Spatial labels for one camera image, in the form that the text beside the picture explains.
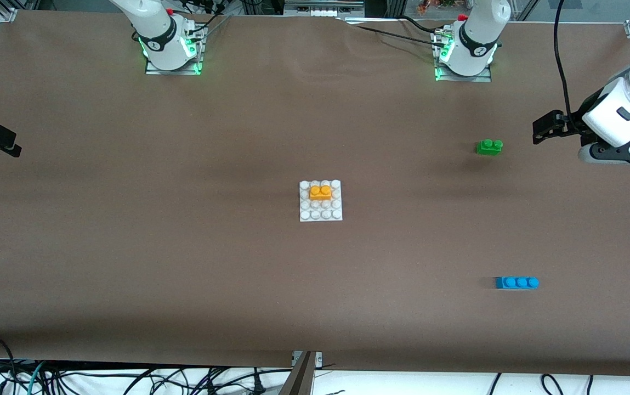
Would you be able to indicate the white studded base plate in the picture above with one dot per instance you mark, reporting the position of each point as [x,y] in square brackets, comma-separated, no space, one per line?
[320,214]

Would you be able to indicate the brown table cover sheet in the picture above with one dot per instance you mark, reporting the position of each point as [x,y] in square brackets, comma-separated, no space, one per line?
[128,219]

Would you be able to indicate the blue three-stud toy block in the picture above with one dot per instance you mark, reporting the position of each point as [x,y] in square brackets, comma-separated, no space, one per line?
[517,283]

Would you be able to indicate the silver post bracket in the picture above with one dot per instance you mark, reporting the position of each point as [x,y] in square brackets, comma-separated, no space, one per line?
[319,359]

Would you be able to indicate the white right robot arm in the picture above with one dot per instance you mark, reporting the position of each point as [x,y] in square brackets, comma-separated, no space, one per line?
[155,33]

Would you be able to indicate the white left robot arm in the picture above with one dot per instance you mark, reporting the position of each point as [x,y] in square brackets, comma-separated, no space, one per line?
[476,38]

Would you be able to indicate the yellow two-stud toy block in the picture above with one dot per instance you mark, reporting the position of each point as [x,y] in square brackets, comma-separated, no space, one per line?
[320,193]

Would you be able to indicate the green two-stud toy block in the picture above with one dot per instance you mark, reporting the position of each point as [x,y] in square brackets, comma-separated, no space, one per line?
[487,148]

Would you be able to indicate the aluminium frame post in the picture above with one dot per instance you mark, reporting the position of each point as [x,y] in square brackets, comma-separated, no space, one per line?
[299,381]

